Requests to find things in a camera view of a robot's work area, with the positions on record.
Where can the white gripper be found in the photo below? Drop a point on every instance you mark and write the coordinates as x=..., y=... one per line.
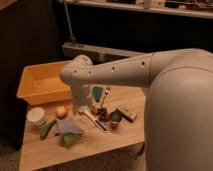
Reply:
x=83, y=101

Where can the small yellow-red apple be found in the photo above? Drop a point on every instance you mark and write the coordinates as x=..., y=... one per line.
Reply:
x=61, y=112

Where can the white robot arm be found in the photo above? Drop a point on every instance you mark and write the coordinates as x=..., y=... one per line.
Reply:
x=178, y=118

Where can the teal green object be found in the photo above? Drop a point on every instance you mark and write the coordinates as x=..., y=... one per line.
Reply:
x=97, y=93

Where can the dark grape bunch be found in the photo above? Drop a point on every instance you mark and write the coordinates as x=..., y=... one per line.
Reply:
x=103, y=114

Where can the light blue cloth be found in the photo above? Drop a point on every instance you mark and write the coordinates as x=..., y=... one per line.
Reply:
x=68, y=126

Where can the dark green cup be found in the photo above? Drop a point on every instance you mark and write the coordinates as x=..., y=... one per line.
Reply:
x=115, y=118

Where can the green leafy toy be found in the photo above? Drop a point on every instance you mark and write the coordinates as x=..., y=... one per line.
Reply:
x=69, y=138

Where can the brown rectangular block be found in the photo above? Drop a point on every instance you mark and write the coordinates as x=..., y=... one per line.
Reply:
x=127, y=115

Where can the orange plastic bin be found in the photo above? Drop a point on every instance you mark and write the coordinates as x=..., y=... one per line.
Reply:
x=41, y=84

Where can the green cucumber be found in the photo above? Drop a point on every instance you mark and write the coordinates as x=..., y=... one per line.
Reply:
x=45, y=129

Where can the white cup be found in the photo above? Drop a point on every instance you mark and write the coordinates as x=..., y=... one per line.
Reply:
x=36, y=116

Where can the upper shelf board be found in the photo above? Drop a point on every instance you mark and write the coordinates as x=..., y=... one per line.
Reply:
x=140, y=8

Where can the white handled knife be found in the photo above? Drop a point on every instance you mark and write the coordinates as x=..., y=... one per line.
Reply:
x=85, y=110

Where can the wooden handled utensil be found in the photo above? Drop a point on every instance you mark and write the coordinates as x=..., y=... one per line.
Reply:
x=107, y=91

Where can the grey metal shelf rail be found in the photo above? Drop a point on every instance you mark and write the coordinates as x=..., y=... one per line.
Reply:
x=97, y=53

